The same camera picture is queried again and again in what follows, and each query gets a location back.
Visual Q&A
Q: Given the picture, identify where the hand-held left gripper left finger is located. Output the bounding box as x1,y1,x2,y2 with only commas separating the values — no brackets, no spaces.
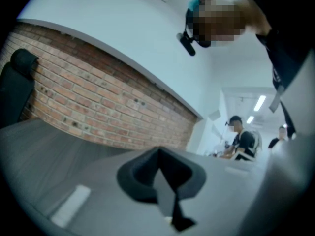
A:
36,146,173,236

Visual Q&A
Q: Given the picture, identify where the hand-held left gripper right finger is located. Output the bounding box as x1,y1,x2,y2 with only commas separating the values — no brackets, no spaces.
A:
159,146,267,236

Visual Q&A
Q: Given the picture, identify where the black office chair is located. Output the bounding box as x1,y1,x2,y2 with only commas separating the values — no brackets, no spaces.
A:
0,48,40,130

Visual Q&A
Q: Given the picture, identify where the person's black shirt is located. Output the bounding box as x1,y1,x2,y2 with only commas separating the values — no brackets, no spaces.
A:
242,0,315,139

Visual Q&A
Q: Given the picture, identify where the person's head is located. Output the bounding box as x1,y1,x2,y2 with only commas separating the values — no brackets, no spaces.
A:
191,0,270,48

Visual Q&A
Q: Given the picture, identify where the grey backpack strap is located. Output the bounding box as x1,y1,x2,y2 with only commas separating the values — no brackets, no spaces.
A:
268,85,285,113

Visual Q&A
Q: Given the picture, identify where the black head-mounted camera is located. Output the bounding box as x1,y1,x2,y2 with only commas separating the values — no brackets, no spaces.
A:
176,32,196,57

